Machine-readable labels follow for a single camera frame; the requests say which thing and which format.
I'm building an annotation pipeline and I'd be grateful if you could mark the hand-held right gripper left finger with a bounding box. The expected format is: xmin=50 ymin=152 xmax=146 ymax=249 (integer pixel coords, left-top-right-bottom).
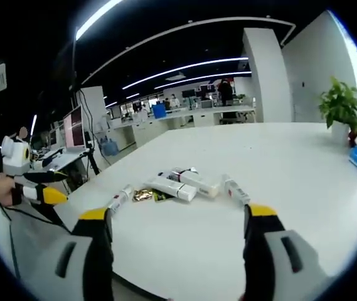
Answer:
xmin=16 ymin=206 xmax=116 ymax=301

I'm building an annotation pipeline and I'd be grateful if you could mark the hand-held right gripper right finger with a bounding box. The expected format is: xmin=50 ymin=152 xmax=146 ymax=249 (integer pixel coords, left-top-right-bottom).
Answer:
xmin=242 ymin=203 xmax=334 ymax=301

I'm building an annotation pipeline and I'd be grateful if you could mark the white skincare tube red label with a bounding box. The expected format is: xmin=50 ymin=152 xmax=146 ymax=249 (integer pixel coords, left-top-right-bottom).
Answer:
xmin=107 ymin=184 xmax=134 ymax=218

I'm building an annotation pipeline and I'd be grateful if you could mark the gold skincare sachet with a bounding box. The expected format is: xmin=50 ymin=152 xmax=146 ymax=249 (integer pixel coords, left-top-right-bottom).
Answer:
xmin=133 ymin=187 xmax=154 ymax=202

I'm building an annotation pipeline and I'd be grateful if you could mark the green black skincare sachet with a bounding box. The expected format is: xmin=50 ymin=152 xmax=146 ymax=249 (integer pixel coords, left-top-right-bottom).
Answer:
xmin=152 ymin=189 xmax=170 ymax=204

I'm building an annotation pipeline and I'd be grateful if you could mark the white skincare tube cream cap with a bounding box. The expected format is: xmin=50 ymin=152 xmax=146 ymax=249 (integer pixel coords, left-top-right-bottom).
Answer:
xmin=169 ymin=167 xmax=222 ymax=201

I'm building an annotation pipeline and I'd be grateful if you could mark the blue storage bin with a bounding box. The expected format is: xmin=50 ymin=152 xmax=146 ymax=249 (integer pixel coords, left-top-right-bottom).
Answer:
xmin=151 ymin=103 xmax=167 ymax=119

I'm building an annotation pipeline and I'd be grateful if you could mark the person's left hand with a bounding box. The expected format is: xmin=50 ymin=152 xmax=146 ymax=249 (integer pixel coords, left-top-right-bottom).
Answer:
xmin=0 ymin=178 xmax=18 ymax=208

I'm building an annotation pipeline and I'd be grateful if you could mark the white side desk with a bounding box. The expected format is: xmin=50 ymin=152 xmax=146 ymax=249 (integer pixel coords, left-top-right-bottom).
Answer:
xmin=38 ymin=147 xmax=90 ymax=172

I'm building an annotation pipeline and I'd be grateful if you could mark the black tripod stand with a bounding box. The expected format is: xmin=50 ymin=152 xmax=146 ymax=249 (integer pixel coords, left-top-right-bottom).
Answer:
xmin=83 ymin=131 xmax=101 ymax=176

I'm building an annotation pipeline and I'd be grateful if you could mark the computer monitor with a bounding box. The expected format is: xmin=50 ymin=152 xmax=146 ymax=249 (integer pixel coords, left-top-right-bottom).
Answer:
xmin=62 ymin=105 xmax=87 ymax=154

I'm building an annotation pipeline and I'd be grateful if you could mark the blue water jug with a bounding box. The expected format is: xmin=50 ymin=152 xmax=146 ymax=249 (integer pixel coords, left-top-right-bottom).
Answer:
xmin=98 ymin=137 xmax=119 ymax=157

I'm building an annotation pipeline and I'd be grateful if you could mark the green potted plant white pot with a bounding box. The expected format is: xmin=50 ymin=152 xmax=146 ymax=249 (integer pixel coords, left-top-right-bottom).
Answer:
xmin=317 ymin=76 xmax=357 ymax=145

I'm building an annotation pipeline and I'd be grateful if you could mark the long ceiling light strip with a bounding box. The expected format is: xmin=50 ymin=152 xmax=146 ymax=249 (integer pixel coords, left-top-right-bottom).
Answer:
xmin=121 ymin=56 xmax=250 ymax=91

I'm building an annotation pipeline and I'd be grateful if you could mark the black cable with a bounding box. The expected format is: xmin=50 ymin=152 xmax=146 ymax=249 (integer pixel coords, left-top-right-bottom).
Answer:
xmin=0 ymin=202 xmax=72 ymax=235

